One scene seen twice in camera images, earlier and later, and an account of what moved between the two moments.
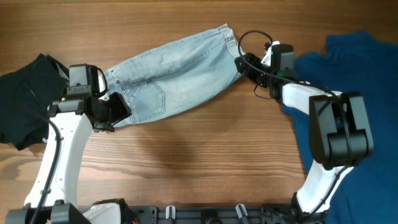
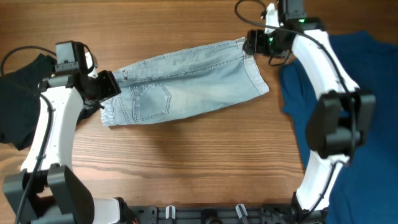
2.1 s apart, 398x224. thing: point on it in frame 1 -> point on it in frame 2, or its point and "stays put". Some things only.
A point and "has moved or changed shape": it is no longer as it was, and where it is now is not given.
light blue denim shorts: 168,78 has moved or changed shape
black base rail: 227,214 stays put
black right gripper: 250,73 -> 255,44
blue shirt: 360,62 stays put
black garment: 26,97 stays put
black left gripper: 122,112 -> 111,88
